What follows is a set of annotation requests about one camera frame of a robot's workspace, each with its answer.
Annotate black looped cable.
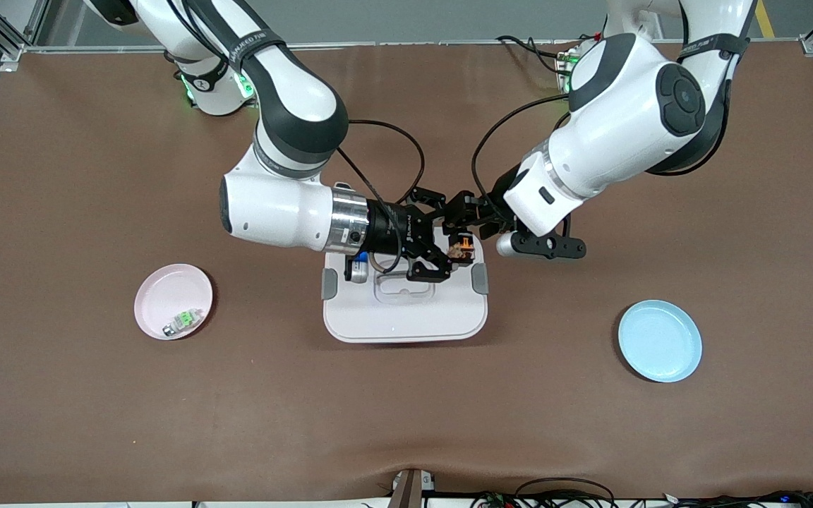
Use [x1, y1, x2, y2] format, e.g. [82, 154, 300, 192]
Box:
[512, 478, 616, 508]

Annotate black left base cables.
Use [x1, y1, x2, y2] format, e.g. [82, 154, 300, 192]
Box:
[495, 33, 591, 75]

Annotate light blue round plate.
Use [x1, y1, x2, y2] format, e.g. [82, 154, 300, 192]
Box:
[618, 299, 703, 384]

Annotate pink round plate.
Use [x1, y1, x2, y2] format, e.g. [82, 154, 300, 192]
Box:
[133, 263, 214, 341]

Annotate white lidded box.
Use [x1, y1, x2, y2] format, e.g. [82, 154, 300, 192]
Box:
[322, 226, 490, 344]

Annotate black cable bundle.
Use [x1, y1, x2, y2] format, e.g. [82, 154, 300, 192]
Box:
[470, 490, 813, 508]

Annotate brown camera mount bracket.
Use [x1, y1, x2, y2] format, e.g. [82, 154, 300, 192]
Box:
[388, 468, 437, 508]

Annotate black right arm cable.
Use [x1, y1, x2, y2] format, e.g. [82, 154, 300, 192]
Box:
[335, 119, 426, 277]

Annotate brown table cover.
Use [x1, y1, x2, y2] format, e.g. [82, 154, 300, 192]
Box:
[0, 41, 813, 505]

